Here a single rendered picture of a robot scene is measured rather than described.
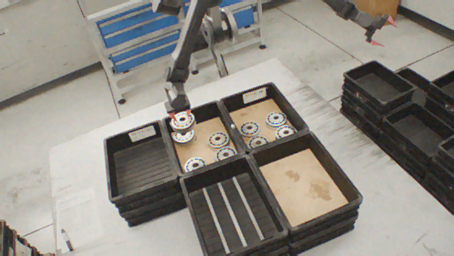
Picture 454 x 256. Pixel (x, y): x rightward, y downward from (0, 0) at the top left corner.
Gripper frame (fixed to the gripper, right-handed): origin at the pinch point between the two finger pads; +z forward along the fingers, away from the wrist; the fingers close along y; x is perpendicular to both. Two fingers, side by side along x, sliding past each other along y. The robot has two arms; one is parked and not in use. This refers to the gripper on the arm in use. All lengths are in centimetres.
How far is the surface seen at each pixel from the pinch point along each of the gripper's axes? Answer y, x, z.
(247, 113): 32.5, 13.0, 22.9
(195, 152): 0.7, -1.7, 21.7
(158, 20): 9, 187, 44
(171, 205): -17.4, -21.1, 27.5
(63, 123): -117, 174, 111
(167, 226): -22.3, -27.1, 33.2
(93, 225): -56, -13, 33
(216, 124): 15.2, 12.5, 22.6
